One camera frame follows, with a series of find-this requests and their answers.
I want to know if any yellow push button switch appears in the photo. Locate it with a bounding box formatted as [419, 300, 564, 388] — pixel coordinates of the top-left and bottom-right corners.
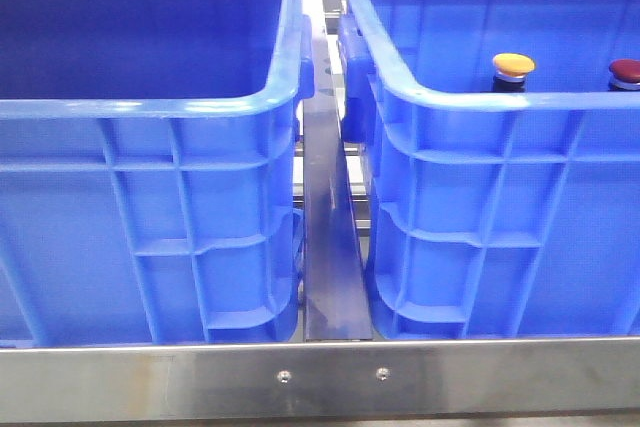
[492, 52, 536, 93]

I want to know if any red push button switch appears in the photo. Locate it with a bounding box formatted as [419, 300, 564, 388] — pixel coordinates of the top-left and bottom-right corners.
[608, 58, 640, 92]

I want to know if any blue plastic bin right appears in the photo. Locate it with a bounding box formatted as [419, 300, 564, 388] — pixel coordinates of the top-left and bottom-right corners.
[343, 0, 639, 339]

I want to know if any blue plastic bin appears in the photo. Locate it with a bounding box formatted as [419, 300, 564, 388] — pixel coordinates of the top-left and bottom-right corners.
[343, 0, 639, 339]
[1, 0, 314, 349]

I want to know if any blue plastic bin left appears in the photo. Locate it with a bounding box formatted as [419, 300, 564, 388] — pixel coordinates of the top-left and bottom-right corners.
[1, 0, 314, 349]

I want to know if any steel divider rail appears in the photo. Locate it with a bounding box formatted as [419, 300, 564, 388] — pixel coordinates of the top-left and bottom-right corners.
[303, 27, 373, 342]

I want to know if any steel rack frame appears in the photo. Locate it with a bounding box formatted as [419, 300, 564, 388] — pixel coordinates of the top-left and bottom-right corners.
[1, 337, 639, 423]

